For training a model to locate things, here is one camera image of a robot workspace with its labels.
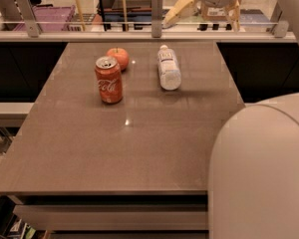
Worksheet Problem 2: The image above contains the clear plastic water bottle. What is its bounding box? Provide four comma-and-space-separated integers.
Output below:
157, 45, 181, 91

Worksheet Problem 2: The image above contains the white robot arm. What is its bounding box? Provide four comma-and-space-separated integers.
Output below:
208, 93, 299, 239

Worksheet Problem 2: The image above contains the brown cardboard box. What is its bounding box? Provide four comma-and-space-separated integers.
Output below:
201, 4, 230, 22

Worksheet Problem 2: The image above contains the red apple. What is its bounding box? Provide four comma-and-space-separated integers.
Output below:
106, 48, 130, 71

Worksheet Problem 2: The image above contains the red Coca-Cola can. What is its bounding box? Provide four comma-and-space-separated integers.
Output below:
95, 56, 123, 104

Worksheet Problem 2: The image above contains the glass railing panel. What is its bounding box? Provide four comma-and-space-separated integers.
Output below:
0, 0, 279, 31

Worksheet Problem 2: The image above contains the purple plastic crate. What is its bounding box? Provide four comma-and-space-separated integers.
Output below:
13, 5, 76, 33

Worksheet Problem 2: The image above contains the grey table drawer front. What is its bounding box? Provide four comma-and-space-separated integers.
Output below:
14, 205, 208, 231

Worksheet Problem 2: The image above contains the middle metal railing post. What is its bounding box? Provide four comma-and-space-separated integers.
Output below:
151, 0, 162, 38

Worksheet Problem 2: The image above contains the metal railing post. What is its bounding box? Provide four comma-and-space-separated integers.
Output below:
16, 0, 41, 38
270, 3, 290, 39
151, 0, 162, 38

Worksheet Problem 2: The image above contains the right metal railing post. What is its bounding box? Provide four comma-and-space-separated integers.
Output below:
270, 3, 290, 39

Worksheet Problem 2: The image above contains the left metal railing post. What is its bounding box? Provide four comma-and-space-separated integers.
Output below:
16, 0, 41, 38

